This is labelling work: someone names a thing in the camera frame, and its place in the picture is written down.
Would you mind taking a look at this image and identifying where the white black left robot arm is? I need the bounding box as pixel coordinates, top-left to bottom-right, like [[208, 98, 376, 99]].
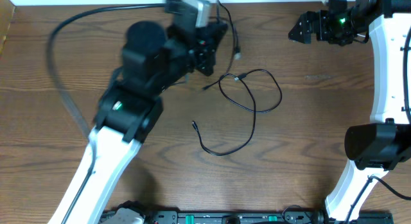
[[51, 21, 228, 223]]

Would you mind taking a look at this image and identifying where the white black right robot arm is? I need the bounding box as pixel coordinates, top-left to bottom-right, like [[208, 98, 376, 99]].
[[288, 0, 410, 223]]

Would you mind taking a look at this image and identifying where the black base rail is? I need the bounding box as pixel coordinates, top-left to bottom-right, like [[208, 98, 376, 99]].
[[99, 201, 394, 224]]

